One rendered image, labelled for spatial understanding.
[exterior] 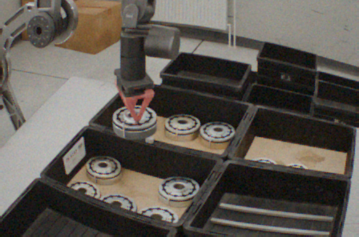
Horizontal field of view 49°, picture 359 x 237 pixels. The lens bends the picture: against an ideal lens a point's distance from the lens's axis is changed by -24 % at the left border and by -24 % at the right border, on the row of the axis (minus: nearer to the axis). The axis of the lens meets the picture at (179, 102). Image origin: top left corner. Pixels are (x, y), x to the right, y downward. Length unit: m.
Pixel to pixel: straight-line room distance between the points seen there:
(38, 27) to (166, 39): 0.67
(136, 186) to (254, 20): 3.17
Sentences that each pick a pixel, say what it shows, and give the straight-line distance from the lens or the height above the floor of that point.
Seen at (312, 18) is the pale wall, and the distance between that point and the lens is 4.18.
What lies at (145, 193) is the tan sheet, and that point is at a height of 0.83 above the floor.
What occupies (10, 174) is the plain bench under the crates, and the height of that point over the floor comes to 0.70.
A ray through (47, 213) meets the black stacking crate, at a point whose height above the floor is 0.83.
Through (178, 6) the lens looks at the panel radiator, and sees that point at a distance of 4.32.
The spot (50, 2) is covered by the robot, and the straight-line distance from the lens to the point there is 1.56.
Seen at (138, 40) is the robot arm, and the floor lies 1.24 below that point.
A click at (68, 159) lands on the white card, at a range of 1.26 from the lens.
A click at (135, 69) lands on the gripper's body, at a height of 1.17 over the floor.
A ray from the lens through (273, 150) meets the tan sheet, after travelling 1.44.
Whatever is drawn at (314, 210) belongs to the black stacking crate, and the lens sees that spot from 1.22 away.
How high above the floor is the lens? 1.62
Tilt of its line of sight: 29 degrees down
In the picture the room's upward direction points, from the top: 1 degrees clockwise
